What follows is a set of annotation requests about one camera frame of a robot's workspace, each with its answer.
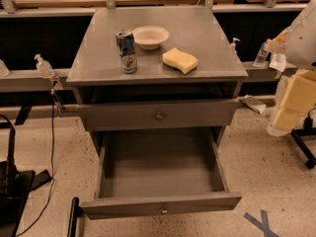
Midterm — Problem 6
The closed grey top drawer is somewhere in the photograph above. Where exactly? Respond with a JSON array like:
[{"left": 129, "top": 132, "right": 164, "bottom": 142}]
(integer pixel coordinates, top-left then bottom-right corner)
[{"left": 78, "top": 100, "right": 239, "bottom": 131}]

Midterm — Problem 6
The white wipes packet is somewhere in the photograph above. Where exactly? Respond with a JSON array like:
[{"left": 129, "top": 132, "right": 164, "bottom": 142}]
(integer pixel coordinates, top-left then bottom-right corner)
[{"left": 269, "top": 53, "right": 286, "bottom": 72}]

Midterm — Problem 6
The small pump bottle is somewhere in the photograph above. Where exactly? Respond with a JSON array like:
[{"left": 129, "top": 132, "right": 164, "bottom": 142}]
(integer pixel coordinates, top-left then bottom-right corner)
[{"left": 230, "top": 38, "right": 240, "bottom": 54}]

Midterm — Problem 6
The open grey middle drawer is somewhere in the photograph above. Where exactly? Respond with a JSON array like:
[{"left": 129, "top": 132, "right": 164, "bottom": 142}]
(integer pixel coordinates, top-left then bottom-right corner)
[{"left": 82, "top": 127, "right": 242, "bottom": 219}]

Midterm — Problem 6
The clear bottle at edge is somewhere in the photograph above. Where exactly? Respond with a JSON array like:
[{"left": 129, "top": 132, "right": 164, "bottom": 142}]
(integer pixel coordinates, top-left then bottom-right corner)
[{"left": 0, "top": 59, "right": 10, "bottom": 77}]

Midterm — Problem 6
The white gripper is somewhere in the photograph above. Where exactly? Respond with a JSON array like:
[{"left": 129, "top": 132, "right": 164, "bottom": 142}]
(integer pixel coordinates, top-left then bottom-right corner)
[{"left": 267, "top": 27, "right": 316, "bottom": 136}]

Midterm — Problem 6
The black bar handle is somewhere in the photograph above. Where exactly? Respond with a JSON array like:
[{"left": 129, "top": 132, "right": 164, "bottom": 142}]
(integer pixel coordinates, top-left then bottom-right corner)
[{"left": 67, "top": 197, "right": 79, "bottom": 237}]

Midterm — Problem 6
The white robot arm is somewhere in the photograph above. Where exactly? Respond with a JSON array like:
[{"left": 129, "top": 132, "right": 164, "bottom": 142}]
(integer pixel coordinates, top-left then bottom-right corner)
[{"left": 267, "top": 0, "right": 316, "bottom": 136}]

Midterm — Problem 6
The black stand base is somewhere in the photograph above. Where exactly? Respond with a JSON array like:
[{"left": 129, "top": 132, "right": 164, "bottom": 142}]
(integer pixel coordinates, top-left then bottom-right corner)
[{"left": 0, "top": 115, "right": 52, "bottom": 237}]

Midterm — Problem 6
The crumpled plastic wrapper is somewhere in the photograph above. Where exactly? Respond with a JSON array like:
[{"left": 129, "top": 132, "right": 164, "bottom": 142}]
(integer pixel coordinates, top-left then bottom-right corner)
[{"left": 240, "top": 95, "right": 267, "bottom": 115}]

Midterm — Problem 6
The clear water bottle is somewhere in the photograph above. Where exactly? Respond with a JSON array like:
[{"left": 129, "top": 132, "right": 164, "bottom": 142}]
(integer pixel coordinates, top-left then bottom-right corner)
[{"left": 253, "top": 39, "right": 271, "bottom": 67}]

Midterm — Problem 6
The white paper bowl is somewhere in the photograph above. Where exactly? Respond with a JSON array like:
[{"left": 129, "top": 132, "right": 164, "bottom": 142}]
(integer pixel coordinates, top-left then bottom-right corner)
[{"left": 132, "top": 26, "right": 169, "bottom": 50}]

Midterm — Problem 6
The yellow sponge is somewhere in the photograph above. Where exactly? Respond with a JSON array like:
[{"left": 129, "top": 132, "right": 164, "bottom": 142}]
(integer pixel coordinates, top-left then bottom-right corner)
[{"left": 162, "top": 47, "right": 198, "bottom": 75}]

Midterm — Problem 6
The clear sanitizer pump bottle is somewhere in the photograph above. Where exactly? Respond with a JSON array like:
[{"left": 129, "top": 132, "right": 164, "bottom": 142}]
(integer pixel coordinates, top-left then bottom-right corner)
[{"left": 35, "top": 54, "right": 54, "bottom": 79}]

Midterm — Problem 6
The silver blue redbull can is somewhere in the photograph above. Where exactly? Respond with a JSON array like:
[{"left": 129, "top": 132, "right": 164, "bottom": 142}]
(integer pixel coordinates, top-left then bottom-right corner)
[{"left": 116, "top": 29, "right": 137, "bottom": 74}]

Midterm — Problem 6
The grey drawer cabinet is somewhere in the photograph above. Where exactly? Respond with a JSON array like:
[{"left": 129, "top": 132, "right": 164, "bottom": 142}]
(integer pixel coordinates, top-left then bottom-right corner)
[{"left": 67, "top": 6, "right": 247, "bottom": 148}]

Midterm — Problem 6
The black cable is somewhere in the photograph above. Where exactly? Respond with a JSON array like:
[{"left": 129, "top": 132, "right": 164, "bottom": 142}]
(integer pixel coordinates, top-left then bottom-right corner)
[{"left": 15, "top": 79, "right": 63, "bottom": 237}]

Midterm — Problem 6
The blue tape cross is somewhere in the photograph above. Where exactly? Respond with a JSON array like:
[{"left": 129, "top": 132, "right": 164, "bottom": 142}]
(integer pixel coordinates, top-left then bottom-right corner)
[{"left": 244, "top": 210, "right": 279, "bottom": 237}]

